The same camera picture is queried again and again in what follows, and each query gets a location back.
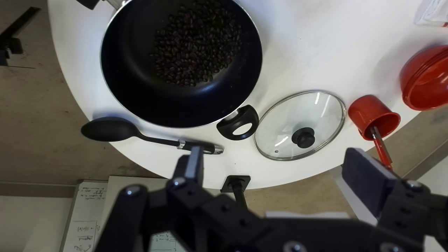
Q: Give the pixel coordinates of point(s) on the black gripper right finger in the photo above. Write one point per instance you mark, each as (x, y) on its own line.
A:
(366, 182)

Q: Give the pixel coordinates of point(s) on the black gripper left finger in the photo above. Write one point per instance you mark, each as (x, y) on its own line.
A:
(195, 162)

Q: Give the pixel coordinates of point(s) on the glass pot lid black knob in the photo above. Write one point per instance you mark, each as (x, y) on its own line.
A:
(280, 127)

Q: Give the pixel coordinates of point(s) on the red mug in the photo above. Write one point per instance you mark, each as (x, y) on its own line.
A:
(368, 112)

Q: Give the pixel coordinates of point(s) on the black plastic serving spoon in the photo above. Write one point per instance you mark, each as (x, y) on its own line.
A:
(107, 129)

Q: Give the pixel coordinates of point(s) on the roasted coffee beans layer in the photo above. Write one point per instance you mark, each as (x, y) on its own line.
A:
(196, 46)

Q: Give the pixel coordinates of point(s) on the white board with writing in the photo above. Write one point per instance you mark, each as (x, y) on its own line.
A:
(86, 214)

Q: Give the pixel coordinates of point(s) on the red bowl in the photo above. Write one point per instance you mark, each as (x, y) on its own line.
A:
(427, 77)

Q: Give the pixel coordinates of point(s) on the black camera stand pole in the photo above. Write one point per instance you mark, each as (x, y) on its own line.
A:
(235, 182)

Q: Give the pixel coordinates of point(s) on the black tripod camera mount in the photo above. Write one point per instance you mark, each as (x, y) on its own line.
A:
(14, 43)

